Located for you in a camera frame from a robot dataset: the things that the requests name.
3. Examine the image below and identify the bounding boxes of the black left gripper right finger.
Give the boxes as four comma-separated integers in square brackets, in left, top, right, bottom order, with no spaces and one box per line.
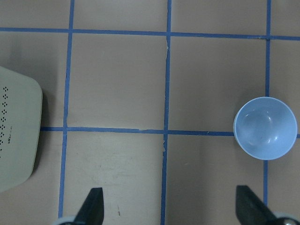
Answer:
[235,185,277,225]

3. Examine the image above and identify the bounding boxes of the cream silver toaster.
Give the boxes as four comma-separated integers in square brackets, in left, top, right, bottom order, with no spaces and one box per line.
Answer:
[0,67,43,192]

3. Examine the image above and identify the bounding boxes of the blue bowl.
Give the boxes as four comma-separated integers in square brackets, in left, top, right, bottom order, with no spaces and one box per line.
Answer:
[233,97,298,160]

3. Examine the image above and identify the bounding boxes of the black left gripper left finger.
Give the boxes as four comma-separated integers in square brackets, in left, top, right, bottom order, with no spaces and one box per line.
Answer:
[74,187,104,225]

